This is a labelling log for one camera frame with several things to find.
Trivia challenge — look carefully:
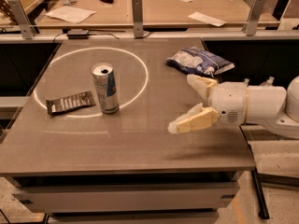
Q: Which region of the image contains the white paper sheet right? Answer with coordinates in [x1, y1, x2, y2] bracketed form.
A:
[189, 12, 225, 27]

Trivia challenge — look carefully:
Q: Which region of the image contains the middle metal bracket post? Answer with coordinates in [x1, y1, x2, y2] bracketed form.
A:
[132, 0, 144, 38]

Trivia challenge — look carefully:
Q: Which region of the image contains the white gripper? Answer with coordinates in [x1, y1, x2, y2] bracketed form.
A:
[168, 75, 248, 134]

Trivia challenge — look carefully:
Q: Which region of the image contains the metal bracket post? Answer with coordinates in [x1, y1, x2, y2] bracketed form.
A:
[242, 0, 266, 36]
[7, 0, 36, 39]
[132, 0, 144, 38]

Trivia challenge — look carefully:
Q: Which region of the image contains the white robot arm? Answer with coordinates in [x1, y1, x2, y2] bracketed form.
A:
[168, 75, 299, 139]

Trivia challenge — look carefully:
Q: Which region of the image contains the right metal bracket post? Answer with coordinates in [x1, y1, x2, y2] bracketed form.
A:
[242, 0, 266, 36]

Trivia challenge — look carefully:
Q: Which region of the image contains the black cable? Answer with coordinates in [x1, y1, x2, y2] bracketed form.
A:
[51, 30, 121, 44]

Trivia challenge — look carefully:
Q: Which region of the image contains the silver blue redbull can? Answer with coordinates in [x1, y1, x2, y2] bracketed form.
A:
[92, 63, 119, 114]

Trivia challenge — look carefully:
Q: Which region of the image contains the dark foil snack wrapper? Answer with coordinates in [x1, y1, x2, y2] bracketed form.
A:
[46, 91, 95, 116]

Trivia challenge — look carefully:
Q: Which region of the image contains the grey table drawer unit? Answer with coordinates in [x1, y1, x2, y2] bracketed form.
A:
[9, 170, 239, 224]

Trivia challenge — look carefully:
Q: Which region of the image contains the blue white chip bag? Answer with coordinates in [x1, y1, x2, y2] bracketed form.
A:
[165, 47, 235, 77]

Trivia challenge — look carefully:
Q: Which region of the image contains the black power adapter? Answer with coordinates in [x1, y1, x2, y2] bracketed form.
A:
[67, 30, 89, 39]

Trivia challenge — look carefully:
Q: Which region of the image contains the white paper sheet left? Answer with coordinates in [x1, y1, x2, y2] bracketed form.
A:
[47, 6, 94, 23]

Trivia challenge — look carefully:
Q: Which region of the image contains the left metal bracket post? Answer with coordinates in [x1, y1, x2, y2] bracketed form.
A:
[7, 0, 36, 39]

